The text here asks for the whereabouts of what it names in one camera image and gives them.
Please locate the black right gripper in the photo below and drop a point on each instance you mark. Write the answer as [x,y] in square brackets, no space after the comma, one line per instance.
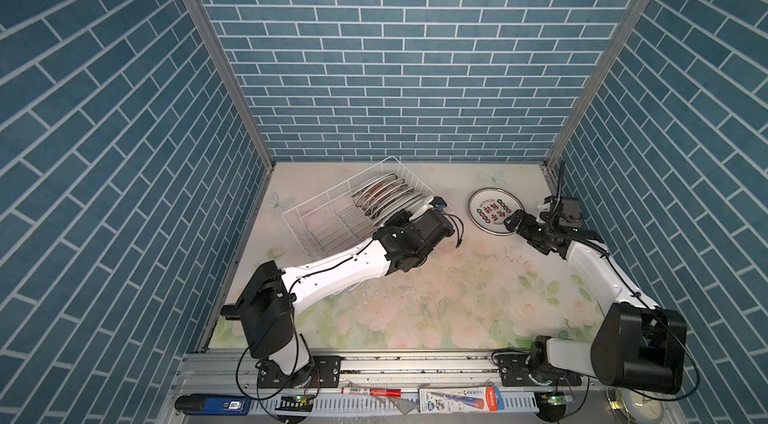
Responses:
[529,220]

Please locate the white plate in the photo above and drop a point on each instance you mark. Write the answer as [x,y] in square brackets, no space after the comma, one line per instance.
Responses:
[376,211]
[366,209]
[382,181]
[371,181]
[406,202]
[489,207]
[374,193]

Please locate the white wire dish rack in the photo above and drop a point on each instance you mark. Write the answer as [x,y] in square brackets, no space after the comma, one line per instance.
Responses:
[330,222]

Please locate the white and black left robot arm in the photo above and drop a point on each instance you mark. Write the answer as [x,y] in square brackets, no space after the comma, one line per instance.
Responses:
[274,297]

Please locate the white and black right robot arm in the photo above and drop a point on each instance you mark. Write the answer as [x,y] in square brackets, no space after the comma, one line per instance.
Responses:
[638,346]

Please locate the small circuit board right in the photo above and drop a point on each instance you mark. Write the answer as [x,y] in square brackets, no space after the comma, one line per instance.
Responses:
[556,398]

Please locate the small circuit board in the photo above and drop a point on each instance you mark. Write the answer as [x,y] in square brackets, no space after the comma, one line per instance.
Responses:
[296,403]
[556,398]

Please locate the red marker pen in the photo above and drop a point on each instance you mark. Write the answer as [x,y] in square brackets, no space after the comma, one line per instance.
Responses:
[374,392]

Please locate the blue white red box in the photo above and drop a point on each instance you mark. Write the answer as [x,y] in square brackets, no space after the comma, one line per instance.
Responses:
[461,400]

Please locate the white analog clock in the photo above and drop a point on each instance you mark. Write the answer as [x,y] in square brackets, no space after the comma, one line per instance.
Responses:
[630,407]

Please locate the small circuit board left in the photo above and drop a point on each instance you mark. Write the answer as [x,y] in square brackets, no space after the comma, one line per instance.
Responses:
[296,403]

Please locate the blue black handheld device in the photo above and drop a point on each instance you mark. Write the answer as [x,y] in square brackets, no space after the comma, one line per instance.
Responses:
[213,405]

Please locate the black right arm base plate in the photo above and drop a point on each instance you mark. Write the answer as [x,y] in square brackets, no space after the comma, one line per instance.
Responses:
[515,371]

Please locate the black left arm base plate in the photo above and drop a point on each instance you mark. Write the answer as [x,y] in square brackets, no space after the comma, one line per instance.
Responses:
[321,371]

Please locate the white slotted cable duct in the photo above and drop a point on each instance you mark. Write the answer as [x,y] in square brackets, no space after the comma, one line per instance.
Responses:
[339,405]

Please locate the aluminium rail frame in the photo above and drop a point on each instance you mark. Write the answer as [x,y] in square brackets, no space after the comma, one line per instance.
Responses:
[227,373]

